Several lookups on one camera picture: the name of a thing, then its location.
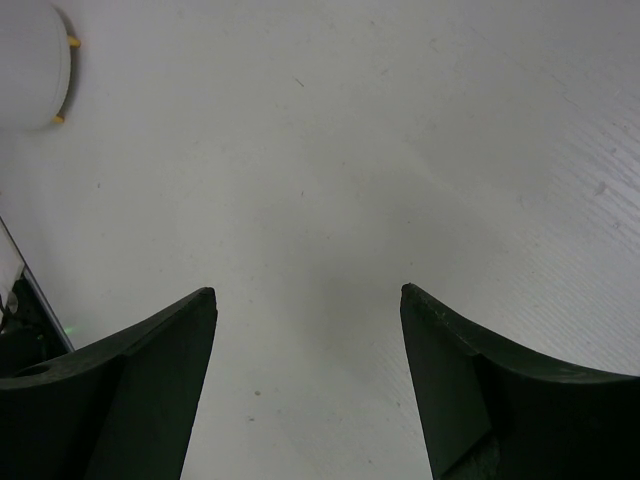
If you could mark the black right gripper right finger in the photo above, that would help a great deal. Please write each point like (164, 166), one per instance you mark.
(491, 408)

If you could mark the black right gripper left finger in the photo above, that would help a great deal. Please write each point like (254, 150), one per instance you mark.
(120, 408)

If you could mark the yellow long lego brick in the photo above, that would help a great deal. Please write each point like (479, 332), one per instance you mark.
(73, 46)

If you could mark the white divided round container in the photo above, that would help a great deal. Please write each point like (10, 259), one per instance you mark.
(34, 64)

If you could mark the aluminium rail at table edge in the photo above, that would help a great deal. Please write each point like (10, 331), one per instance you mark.
(44, 303)

